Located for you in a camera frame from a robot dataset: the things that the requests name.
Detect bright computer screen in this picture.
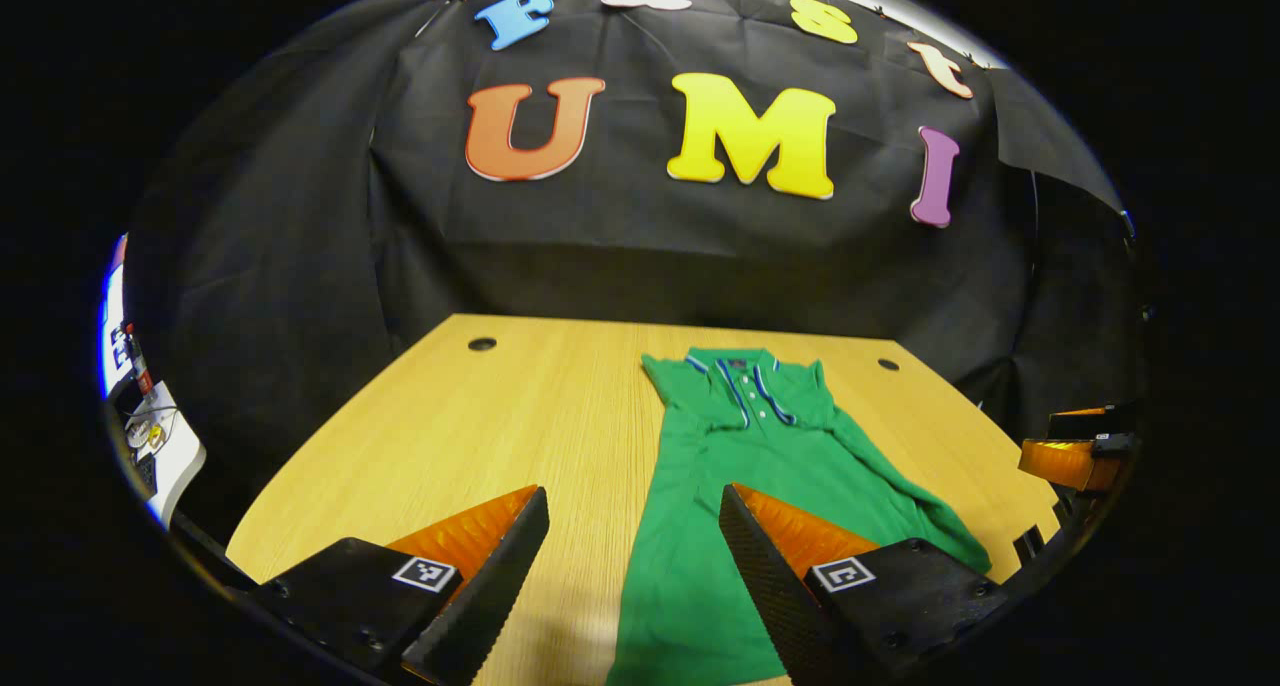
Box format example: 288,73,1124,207
100,234,131,397

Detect white side table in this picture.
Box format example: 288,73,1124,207
120,381,208,527

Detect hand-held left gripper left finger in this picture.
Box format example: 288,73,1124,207
225,484,551,685

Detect green T-shirt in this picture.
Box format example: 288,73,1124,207
605,346,993,686

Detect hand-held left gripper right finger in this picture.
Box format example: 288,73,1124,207
718,482,1009,685

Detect black backdrop cloth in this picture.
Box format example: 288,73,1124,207
125,0,1146,537

